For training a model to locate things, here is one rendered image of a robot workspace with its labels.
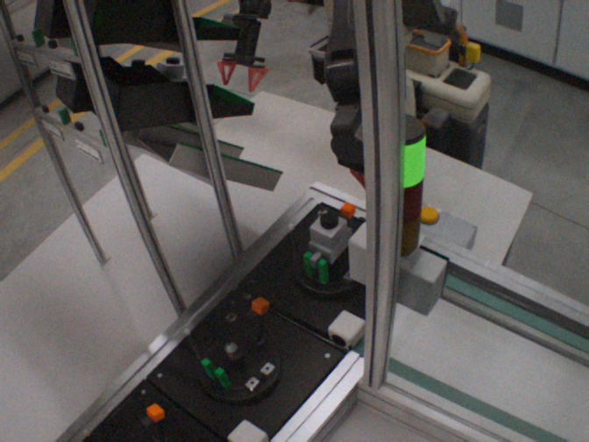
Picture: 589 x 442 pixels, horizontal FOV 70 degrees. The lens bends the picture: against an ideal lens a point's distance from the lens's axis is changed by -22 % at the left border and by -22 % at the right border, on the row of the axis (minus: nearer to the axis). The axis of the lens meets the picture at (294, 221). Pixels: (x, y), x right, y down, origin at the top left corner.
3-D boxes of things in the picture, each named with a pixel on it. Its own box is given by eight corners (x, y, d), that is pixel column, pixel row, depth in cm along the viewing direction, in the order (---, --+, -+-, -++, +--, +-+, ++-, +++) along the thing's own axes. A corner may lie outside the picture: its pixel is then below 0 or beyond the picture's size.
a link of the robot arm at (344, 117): (377, 58, 75) (329, 63, 80) (356, 95, 69) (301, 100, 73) (400, 119, 83) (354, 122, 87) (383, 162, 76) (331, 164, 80)
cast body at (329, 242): (331, 231, 93) (329, 201, 88) (352, 240, 91) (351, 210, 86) (301, 262, 89) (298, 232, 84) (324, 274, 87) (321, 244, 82)
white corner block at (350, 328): (344, 322, 88) (343, 308, 85) (365, 332, 86) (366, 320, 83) (327, 341, 86) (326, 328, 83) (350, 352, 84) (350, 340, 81)
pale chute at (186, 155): (234, 165, 115) (243, 146, 114) (273, 192, 107) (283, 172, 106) (136, 139, 92) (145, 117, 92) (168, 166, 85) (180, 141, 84)
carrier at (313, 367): (234, 295, 95) (219, 249, 86) (345, 358, 83) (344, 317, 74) (148, 381, 82) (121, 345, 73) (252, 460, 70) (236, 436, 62)
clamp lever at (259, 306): (256, 332, 83) (259, 295, 79) (266, 338, 82) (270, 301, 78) (241, 342, 80) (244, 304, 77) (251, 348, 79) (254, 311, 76)
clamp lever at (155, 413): (159, 431, 70) (155, 402, 67) (168, 438, 69) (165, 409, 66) (144, 441, 68) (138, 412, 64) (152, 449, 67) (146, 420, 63)
